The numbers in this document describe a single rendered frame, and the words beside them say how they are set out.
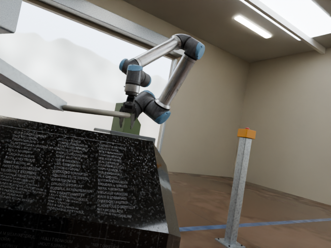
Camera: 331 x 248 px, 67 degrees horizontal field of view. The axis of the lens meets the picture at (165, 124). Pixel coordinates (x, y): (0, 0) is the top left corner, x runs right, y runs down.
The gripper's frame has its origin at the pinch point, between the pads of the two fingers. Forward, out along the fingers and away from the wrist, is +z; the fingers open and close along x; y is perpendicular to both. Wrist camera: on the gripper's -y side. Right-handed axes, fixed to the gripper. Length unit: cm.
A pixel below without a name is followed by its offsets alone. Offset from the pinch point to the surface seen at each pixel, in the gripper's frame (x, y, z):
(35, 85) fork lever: 38, -37, -12
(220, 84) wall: -238, 630, -171
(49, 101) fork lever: 33.9, -29.7, -6.4
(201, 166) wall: -206, 607, 92
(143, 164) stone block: -12, -65, 11
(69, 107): 26.7, -23.9, -5.2
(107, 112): 8.9, -19.8, -5.5
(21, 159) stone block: 22, -76, 12
